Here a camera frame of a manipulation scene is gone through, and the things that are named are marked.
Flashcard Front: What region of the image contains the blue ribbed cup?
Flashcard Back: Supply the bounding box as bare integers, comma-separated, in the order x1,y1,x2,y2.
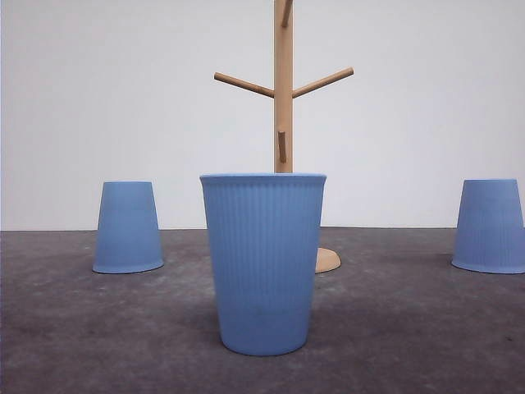
200,172,326,356
92,181,164,274
451,178,525,274

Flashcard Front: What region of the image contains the wooden mug tree stand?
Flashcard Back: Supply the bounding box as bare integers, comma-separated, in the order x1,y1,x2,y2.
213,0,353,274

